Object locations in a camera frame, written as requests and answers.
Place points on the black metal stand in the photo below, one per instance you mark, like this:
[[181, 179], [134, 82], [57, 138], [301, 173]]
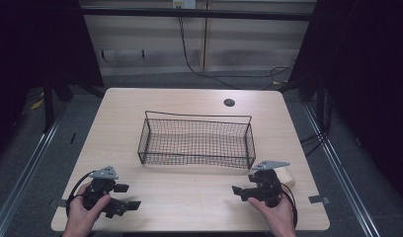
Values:
[[48, 105]]

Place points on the person's right hand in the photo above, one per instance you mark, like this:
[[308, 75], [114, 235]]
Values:
[[274, 215]]

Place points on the person's left hand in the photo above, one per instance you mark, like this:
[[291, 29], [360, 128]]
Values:
[[81, 214]]

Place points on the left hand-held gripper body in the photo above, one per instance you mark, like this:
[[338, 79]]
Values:
[[102, 184]]

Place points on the round grey table grommet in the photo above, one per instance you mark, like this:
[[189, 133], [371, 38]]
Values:
[[229, 102]]

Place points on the white wall power outlet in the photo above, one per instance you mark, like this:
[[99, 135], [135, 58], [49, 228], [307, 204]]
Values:
[[184, 3]]

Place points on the small black floor strip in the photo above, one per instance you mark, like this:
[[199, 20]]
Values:
[[72, 138]]

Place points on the grey tape strip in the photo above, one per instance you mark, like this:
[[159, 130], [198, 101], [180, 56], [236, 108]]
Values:
[[61, 203], [318, 199]]

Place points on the yellow floor tape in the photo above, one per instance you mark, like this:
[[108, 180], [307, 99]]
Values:
[[37, 104]]

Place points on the beige bread loaf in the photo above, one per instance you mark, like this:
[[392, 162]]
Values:
[[286, 177]]

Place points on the black curtain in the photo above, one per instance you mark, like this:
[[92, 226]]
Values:
[[31, 49], [370, 82]]

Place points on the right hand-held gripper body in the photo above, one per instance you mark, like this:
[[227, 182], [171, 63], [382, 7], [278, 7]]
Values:
[[265, 186]]

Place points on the black horizontal metal bar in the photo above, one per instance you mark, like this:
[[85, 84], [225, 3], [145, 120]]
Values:
[[196, 14]]

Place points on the metal floor rail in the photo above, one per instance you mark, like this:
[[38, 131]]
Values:
[[28, 168], [341, 171]]

